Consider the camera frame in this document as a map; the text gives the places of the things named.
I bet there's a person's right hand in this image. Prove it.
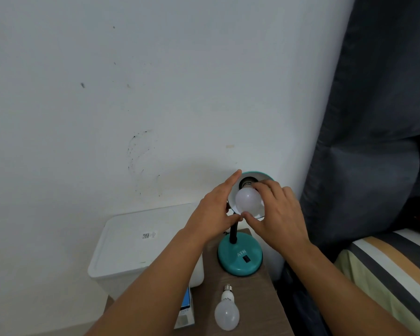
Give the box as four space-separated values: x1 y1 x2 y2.
241 180 312 258

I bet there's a person's left hand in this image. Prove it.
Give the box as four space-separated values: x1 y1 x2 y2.
183 169 244 247

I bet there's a white light bulb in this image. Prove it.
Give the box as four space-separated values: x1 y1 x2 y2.
214 284 241 332
235 187 265 214

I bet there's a teal desk lamp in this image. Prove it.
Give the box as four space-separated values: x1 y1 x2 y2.
217 170 276 277

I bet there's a person's right forearm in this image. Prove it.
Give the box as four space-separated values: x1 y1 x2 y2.
283 241 416 336

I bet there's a person's left forearm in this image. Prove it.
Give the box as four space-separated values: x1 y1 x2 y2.
85 228 211 336

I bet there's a blue white cardboard box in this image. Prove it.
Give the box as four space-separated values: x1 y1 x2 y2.
173 285 196 329

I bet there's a white plastic storage box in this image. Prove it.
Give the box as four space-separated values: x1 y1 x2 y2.
87 202 206 302

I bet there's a striped bed sheet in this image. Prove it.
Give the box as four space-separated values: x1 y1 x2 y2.
334 229 420 336

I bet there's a dark grey curtain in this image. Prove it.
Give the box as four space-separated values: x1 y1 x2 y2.
298 0 420 250

